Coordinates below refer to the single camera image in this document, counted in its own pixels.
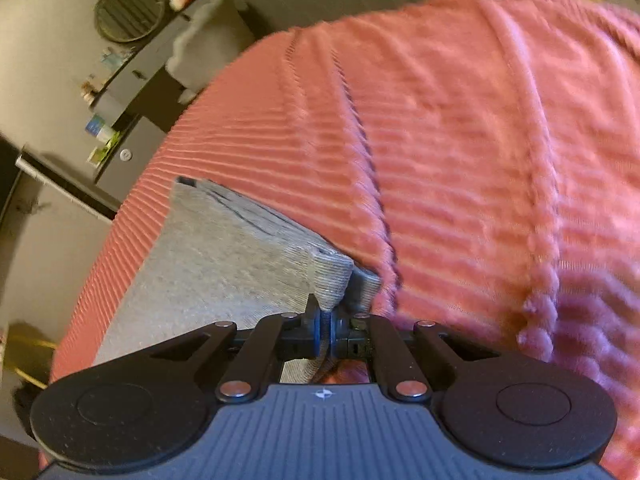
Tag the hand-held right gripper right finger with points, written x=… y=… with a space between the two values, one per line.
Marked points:
x=341 y=332

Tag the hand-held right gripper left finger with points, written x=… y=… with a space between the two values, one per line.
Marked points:
x=317 y=331

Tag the grey pants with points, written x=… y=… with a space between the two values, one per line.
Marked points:
x=210 y=270

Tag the pink ribbed blanket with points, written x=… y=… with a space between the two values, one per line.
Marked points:
x=450 y=135

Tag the grey dresser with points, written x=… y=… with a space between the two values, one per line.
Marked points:
x=145 y=145

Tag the green packet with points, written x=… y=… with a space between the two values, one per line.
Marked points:
x=102 y=151

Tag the yellow-legged stool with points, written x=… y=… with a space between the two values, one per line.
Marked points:
x=32 y=345

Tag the blue and white container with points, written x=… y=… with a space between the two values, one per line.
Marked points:
x=99 y=127

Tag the grey cloth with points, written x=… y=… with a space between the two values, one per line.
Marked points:
x=210 y=40

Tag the round dark mirror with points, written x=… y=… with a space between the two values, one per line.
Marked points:
x=131 y=10

